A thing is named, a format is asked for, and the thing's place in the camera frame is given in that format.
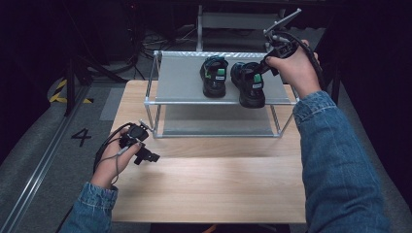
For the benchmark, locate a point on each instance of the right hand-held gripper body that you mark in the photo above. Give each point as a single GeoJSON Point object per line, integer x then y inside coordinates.
{"type": "Point", "coordinates": [281, 45]}

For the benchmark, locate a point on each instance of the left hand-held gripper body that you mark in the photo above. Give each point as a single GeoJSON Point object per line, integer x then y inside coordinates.
{"type": "Point", "coordinates": [136, 134]}

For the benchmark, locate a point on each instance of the grey two-tier shoe rack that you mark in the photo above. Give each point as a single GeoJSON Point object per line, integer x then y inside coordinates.
{"type": "Point", "coordinates": [184, 81]}

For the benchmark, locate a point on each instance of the person's right hand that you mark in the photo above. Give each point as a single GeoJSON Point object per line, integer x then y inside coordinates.
{"type": "Point", "coordinates": [294, 71]}

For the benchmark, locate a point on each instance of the person's left hand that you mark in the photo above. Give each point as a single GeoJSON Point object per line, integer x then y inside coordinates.
{"type": "Point", "coordinates": [108, 165]}

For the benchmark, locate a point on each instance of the yellow black hazard tape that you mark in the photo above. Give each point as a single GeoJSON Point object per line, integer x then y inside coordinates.
{"type": "Point", "coordinates": [57, 93]}

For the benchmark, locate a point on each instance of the orange strip under table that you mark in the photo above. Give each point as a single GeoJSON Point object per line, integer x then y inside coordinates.
{"type": "Point", "coordinates": [209, 228]}

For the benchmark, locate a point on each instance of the grey metal frame stand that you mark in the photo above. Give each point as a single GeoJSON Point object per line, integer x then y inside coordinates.
{"type": "Point", "coordinates": [236, 21]}

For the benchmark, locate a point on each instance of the metal floor rail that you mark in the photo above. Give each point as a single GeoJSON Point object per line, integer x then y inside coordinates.
{"type": "Point", "coordinates": [35, 168]}

